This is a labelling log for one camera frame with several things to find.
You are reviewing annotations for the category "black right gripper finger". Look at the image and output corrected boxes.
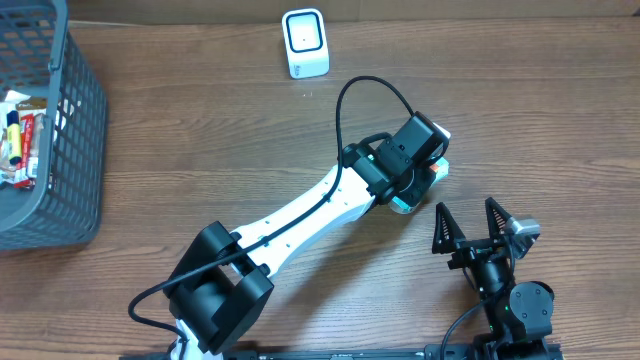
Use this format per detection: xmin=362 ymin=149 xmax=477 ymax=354
xmin=485 ymin=197 xmax=512 ymax=238
xmin=432 ymin=202 xmax=466 ymax=254

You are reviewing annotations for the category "teal white tissue pack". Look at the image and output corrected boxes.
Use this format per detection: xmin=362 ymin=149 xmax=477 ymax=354
xmin=389 ymin=158 xmax=449 ymax=214

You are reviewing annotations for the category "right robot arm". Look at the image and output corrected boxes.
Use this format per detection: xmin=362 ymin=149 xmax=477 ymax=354
xmin=432 ymin=197 xmax=562 ymax=360

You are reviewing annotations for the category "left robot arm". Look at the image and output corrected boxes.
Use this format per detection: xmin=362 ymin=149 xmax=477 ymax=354
xmin=164 ymin=112 xmax=451 ymax=359

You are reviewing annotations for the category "white barcode scanner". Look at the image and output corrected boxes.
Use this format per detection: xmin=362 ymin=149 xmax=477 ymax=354
xmin=281 ymin=8 xmax=330 ymax=80

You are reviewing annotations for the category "red white snack bar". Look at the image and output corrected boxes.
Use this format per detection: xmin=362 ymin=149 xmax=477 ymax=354
xmin=14 ymin=114 xmax=35 ymax=188

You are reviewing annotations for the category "grey plastic mesh basket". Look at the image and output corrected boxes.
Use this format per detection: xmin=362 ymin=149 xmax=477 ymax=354
xmin=1 ymin=0 xmax=108 ymax=250

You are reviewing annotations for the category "yellow glue stick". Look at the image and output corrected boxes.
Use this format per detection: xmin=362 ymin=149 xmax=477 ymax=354
xmin=6 ymin=110 xmax=22 ymax=165

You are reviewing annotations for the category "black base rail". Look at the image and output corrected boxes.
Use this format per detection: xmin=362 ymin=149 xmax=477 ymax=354
xmin=119 ymin=344 xmax=565 ymax=360

